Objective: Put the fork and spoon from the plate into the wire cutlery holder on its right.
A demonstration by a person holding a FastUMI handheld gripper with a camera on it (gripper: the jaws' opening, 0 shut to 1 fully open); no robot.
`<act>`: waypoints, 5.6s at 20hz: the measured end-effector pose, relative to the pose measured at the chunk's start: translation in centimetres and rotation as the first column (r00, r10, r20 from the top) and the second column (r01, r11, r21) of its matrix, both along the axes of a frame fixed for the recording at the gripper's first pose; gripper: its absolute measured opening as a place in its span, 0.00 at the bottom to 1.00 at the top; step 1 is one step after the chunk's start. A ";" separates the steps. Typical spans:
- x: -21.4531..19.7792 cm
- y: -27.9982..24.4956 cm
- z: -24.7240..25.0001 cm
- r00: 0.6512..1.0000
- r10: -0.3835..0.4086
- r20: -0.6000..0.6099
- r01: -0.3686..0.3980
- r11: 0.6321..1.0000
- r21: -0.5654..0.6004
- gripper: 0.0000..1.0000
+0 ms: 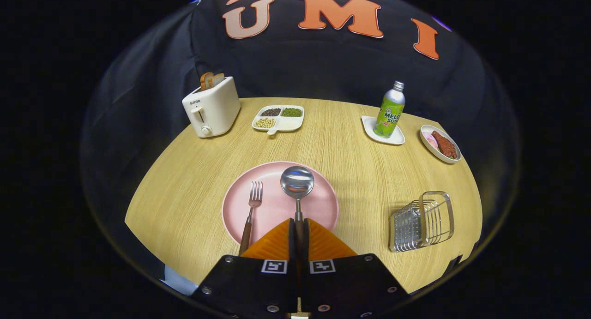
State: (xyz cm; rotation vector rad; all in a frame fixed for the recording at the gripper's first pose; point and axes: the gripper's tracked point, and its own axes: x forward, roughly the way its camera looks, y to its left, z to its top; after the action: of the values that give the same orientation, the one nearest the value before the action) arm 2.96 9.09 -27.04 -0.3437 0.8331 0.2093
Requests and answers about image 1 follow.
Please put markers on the white oval dish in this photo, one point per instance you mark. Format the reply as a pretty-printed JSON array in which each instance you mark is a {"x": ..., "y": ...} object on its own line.
[{"x": 425, "y": 128}]

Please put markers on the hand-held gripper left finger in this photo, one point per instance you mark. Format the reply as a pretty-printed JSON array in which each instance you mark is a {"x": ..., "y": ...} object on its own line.
[{"x": 249, "y": 286}]

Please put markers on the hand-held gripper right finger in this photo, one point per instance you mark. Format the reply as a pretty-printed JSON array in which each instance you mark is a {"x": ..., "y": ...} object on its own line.
[{"x": 351, "y": 286}]

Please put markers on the pile of green beans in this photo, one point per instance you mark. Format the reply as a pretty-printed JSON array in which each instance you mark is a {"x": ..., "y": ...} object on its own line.
[{"x": 292, "y": 112}]

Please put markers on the pink round plate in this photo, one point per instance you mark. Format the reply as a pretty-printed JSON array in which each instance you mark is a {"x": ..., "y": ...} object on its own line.
[{"x": 272, "y": 208}]

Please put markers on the pile of brown beans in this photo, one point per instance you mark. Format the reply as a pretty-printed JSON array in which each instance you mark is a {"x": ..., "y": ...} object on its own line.
[{"x": 271, "y": 112}]

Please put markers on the white square coaster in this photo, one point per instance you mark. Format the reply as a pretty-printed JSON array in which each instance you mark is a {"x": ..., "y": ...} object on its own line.
[{"x": 369, "y": 127}]

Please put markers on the brown toast slice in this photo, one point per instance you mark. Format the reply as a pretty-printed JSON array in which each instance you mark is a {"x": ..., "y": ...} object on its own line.
[
  {"x": 218, "y": 79},
  {"x": 206, "y": 80}
]

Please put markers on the red-brown meat piece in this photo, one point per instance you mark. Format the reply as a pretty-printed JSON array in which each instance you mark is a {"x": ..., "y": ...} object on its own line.
[{"x": 445, "y": 145}]

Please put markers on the pile of yellow beans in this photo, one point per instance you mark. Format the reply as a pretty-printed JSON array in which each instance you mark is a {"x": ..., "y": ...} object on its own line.
[{"x": 265, "y": 123}]

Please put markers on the green soda bottle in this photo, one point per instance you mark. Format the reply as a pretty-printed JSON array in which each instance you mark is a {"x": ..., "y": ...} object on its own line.
[{"x": 388, "y": 116}]

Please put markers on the pink ham slices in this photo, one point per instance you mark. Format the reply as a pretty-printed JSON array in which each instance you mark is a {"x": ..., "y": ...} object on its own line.
[{"x": 430, "y": 140}]

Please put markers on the white toaster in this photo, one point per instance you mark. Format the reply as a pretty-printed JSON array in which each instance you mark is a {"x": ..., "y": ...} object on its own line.
[{"x": 214, "y": 111}]

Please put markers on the white divided tray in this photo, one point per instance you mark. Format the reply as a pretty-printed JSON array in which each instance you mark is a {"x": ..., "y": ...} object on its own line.
[{"x": 291, "y": 123}]

